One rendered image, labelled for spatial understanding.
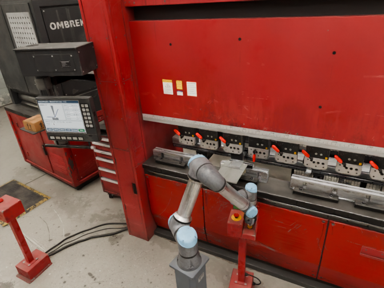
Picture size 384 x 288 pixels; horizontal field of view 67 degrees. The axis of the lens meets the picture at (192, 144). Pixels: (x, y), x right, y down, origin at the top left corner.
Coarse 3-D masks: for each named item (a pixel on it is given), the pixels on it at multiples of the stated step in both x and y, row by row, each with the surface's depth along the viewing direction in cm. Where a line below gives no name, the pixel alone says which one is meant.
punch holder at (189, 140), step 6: (180, 126) 239; (180, 132) 241; (186, 132) 238; (192, 132) 236; (198, 132) 242; (180, 138) 244; (186, 138) 241; (192, 138) 238; (198, 138) 245; (186, 144) 244; (192, 144) 241
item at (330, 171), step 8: (176, 136) 285; (176, 144) 286; (184, 144) 281; (200, 144) 272; (208, 152) 272; (216, 152) 268; (224, 152) 263; (272, 152) 246; (248, 160) 256; (256, 160) 252; (264, 160) 249; (272, 160) 245; (336, 160) 229; (296, 168) 238; (304, 168) 235; (312, 168) 231; (328, 168) 225; (368, 168) 217; (336, 176) 225; (344, 176) 223; (352, 176) 220; (360, 176) 217; (368, 176) 214; (376, 184) 214
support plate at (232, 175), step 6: (228, 162) 233; (222, 168) 226; (228, 168) 226; (240, 168) 225; (222, 174) 218; (228, 174) 218; (234, 174) 217; (240, 174) 217; (228, 180) 211; (234, 180) 211
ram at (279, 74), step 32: (160, 32) 209; (192, 32) 198; (224, 32) 188; (256, 32) 179; (288, 32) 171; (320, 32) 164; (352, 32) 157; (160, 64) 221; (192, 64) 209; (224, 64) 198; (256, 64) 188; (288, 64) 179; (320, 64) 171; (352, 64) 164; (160, 96) 235; (224, 96) 209; (256, 96) 198; (288, 96) 188; (320, 96) 179; (352, 96) 171; (256, 128) 208; (288, 128) 197; (320, 128) 188; (352, 128) 179
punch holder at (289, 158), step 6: (276, 144) 206; (282, 144) 204; (288, 144) 202; (294, 144) 200; (282, 150) 206; (288, 150) 204; (294, 150) 202; (276, 156) 210; (282, 156) 208; (288, 156) 206; (294, 156) 204; (288, 162) 208; (294, 162) 206
